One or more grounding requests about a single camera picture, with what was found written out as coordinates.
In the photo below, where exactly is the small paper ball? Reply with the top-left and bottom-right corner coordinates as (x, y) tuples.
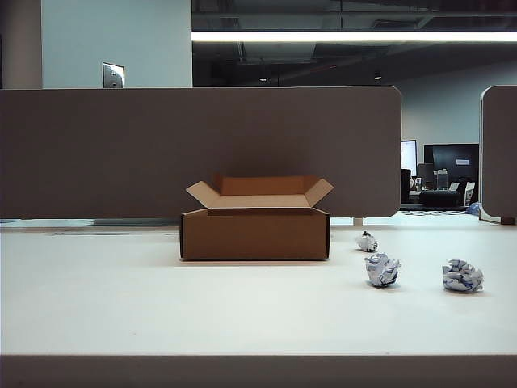
(356, 230), (380, 252)

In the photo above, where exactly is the brown cardboard box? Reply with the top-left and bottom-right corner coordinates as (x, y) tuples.
(179, 173), (335, 262)

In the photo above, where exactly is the white lit monitor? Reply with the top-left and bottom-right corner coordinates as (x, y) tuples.
(400, 139), (418, 179)

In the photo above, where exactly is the wide brown partition panel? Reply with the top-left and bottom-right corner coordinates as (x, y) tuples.
(0, 86), (404, 221)

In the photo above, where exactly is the black white checkerboard mat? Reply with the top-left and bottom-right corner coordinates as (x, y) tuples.
(399, 209), (465, 216)

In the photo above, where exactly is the ceiling light strip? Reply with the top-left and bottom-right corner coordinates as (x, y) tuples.
(190, 31), (517, 43)

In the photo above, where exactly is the black television screen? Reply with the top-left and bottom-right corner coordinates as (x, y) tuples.
(422, 143), (481, 191)

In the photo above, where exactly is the brown partition panel white edge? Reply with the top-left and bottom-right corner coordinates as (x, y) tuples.
(479, 85), (517, 223)

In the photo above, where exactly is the metal wall plate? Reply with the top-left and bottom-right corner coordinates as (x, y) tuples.
(102, 61), (125, 89)

